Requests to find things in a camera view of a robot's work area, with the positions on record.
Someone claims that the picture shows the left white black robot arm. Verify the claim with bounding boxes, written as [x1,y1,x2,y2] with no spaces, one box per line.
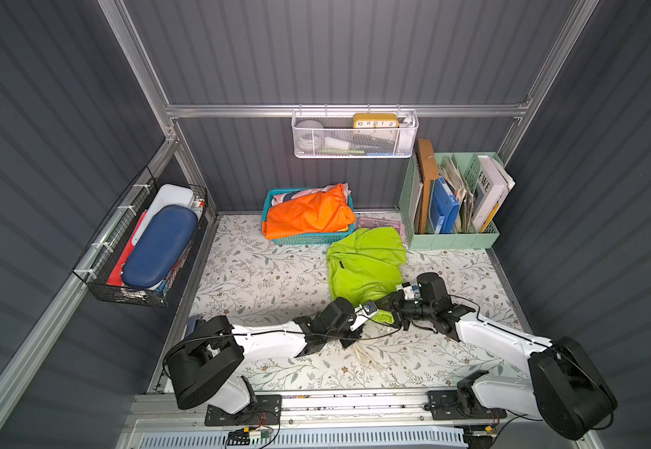
[163,297,378,415]

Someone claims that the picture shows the navy blue case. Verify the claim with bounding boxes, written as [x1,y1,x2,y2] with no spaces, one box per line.
[122,205,198,289]

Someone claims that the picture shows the pink pouch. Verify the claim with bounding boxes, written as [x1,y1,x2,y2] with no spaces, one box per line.
[357,216,407,244]

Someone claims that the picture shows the white book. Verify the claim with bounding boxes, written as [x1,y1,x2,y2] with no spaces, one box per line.
[471,155,516,233]

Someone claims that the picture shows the black wire side basket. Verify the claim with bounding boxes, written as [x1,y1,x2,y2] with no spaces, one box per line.
[73,168,210,308]

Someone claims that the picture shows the brown cardboard board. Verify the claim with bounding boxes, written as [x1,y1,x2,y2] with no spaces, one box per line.
[416,138,440,235]

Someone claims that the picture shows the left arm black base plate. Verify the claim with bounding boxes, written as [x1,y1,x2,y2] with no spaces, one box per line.
[204,395,282,428]

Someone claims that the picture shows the orange garment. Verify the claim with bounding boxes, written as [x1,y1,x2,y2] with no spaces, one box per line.
[261,183,355,241]

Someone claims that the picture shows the white wire wall basket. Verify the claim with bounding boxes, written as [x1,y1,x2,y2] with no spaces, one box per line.
[291,109,420,159]

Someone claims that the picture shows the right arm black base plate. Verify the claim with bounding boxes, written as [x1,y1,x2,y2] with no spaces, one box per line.
[424,389,507,423]

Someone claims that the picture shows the mint green file organizer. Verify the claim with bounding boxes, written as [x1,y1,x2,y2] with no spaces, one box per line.
[397,153,501,251]

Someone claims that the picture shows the lime green shorts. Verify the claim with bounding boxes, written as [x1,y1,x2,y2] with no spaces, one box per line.
[327,227,407,308]

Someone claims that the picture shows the white tape roll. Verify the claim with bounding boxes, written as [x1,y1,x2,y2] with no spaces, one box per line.
[293,120,326,155]

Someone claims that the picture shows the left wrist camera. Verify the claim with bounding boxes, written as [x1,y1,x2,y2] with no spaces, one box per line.
[350,301,379,332]

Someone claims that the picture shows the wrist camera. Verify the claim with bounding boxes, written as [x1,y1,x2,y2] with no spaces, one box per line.
[350,301,379,332]
[397,282,421,301]

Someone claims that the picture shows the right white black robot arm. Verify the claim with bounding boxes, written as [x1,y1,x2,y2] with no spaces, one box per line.
[375,272,617,441]

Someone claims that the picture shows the yellow clock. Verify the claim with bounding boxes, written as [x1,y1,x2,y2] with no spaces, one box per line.
[353,112,400,129]

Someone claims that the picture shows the teal plastic laundry basket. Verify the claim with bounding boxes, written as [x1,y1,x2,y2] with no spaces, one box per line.
[261,188,355,245]

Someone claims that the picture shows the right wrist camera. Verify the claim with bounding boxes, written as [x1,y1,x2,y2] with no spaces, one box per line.
[397,282,421,301]

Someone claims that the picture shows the red folder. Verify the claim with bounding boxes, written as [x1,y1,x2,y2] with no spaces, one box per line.
[107,211,147,287]

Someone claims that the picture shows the blue folder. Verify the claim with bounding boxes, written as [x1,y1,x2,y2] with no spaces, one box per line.
[428,178,460,234]

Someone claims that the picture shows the white tray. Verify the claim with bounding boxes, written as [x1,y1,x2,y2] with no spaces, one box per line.
[130,183,195,246]

